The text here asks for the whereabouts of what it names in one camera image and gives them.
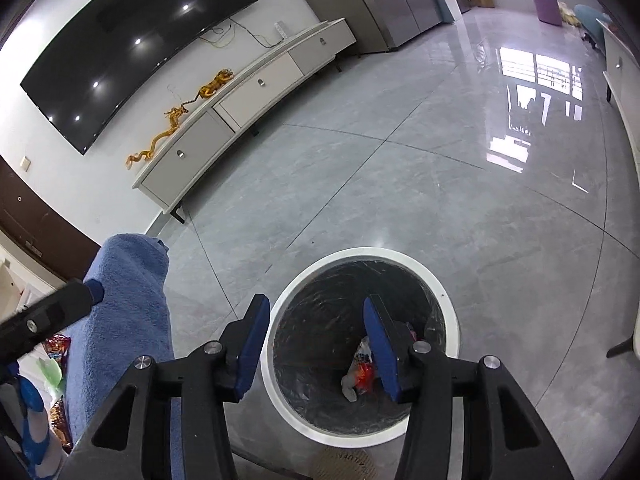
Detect red white wrapper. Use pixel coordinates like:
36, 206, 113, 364
341, 335, 382, 403

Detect white side table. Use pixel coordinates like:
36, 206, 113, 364
598, 20, 640, 361

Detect long golden dragon figurine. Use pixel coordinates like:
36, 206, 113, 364
126, 132, 177, 170

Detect stout golden dragon figurine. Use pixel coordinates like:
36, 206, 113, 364
197, 69, 236, 101

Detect grey refrigerator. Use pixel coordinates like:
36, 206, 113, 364
336, 0, 443, 56

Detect blue chair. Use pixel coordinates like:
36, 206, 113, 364
574, 4, 614, 51

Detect person's left hand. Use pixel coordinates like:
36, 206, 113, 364
12, 374, 55, 477

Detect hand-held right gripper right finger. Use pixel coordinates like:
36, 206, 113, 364
362, 294, 576, 480

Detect purple stool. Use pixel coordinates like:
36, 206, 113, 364
531, 0, 561, 26

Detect white grey television cabinet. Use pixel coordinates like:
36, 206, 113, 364
131, 17, 358, 224

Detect green wrapper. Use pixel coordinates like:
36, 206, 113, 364
37, 357, 67, 397

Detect brown snack bag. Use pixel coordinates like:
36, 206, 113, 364
49, 395, 74, 450

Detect red snack bag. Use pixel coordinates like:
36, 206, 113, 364
42, 335, 74, 361

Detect black wall television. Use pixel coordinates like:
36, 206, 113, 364
20, 0, 261, 156

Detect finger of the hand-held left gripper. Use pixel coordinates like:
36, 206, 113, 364
0, 279, 106, 361

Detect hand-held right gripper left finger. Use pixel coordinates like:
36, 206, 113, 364
60, 294, 272, 480

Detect white panelled cabinet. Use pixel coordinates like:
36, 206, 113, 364
0, 245, 57, 317

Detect brown entrance door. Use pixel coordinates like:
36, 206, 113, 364
0, 160, 102, 282

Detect blue fluffy rug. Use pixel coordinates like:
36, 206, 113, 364
65, 232, 187, 480

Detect round white trash bin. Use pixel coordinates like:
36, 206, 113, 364
260, 246, 462, 449

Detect television cables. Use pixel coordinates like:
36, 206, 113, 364
200, 17, 273, 52

